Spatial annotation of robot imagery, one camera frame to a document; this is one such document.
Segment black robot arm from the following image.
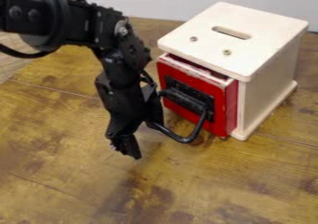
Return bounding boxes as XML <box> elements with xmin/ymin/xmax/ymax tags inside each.
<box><xmin>0</xmin><ymin>0</ymin><xmax>163</xmax><ymax>159</ymax></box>

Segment white wooden box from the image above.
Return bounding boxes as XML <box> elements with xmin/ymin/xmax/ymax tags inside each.
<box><xmin>157</xmin><ymin>2</ymin><xmax>308</xmax><ymax>140</ymax></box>

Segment black metal drawer handle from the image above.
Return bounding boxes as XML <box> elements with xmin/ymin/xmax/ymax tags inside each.
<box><xmin>149</xmin><ymin>88</ymin><xmax>213</xmax><ymax>143</ymax></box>

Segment red drawer front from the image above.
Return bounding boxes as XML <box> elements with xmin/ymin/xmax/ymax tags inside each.
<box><xmin>156</xmin><ymin>53</ymin><xmax>239</xmax><ymax>138</ymax></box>

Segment black cable loop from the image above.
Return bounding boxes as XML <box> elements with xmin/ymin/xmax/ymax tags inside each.
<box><xmin>139</xmin><ymin>69</ymin><xmax>156</xmax><ymax>86</ymax></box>

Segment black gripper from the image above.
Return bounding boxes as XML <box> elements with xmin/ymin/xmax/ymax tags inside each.
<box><xmin>94</xmin><ymin>71</ymin><xmax>164</xmax><ymax>160</ymax></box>

